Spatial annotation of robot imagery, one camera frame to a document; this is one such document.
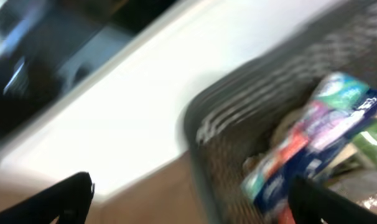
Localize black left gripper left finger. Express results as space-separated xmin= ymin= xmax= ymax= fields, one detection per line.
xmin=0 ymin=172 xmax=95 ymax=224

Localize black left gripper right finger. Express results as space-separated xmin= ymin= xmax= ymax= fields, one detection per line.
xmin=288 ymin=177 xmax=377 ymax=224

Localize green lid spice jar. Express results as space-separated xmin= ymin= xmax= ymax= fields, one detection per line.
xmin=352 ymin=119 xmax=377 ymax=167

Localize Kleenex tissue multipack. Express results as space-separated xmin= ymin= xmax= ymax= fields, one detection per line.
xmin=242 ymin=72 xmax=377 ymax=220

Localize grey plastic slotted basket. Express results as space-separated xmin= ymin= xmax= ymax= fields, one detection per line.
xmin=184 ymin=1 xmax=377 ymax=224

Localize gold foil food bag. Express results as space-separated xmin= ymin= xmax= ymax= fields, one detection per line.
xmin=324 ymin=148 xmax=377 ymax=215

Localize beige Pantree snack pouch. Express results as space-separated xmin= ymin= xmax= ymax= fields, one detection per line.
xmin=242 ymin=108 xmax=304 ymax=175

